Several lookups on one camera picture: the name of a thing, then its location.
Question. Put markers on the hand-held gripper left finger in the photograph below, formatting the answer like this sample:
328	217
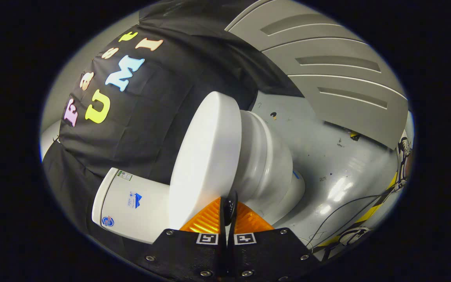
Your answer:
194	254

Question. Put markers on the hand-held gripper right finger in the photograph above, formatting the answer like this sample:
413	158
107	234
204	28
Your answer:
264	254

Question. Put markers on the small yellow black object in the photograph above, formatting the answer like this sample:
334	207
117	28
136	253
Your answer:
354	135

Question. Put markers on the yellow black striped floor tape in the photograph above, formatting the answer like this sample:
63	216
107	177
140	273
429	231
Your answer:
370	213

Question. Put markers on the white toilet lid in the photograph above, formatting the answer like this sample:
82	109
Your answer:
206	156

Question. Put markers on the white toilet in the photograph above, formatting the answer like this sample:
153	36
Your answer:
264	164

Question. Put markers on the grey cabinet with white top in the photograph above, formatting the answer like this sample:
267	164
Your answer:
327	70

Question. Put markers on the black backdrop cloth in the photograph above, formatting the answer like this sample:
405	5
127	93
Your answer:
151	117

